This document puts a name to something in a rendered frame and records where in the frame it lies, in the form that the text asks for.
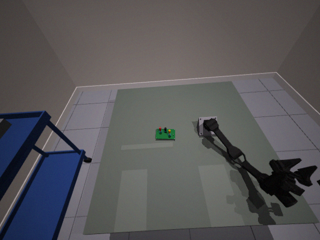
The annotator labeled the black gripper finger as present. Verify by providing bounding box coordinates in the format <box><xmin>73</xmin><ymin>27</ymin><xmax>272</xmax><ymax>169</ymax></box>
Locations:
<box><xmin>276</xmin><ymin>158</ymin><xmax>302</xmax><ymax>173</ymax></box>
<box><xmin>297</xmin><ymin>165</ymin><xmax>318</xmax><ymax>183</ymax></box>

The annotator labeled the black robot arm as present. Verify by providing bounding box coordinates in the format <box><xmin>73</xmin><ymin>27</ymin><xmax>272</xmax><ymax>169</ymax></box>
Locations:
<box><xmin>203</xmin><ymin>118</ymin><xmax>305</xmax><ymax>208</ymax></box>

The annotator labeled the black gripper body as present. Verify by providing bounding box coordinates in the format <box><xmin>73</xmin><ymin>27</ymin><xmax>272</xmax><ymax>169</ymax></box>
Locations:
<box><xmin>269</xmin><ymin>159</ymin><xmax>313</xmax><ymax>187</ymax></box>

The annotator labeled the green circuit board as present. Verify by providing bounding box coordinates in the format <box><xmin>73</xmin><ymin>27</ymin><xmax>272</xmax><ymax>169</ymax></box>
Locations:
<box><xmin>155</xmin><ymin>127</ymin><xmax>175</xmax><ymax>140</ymax></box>

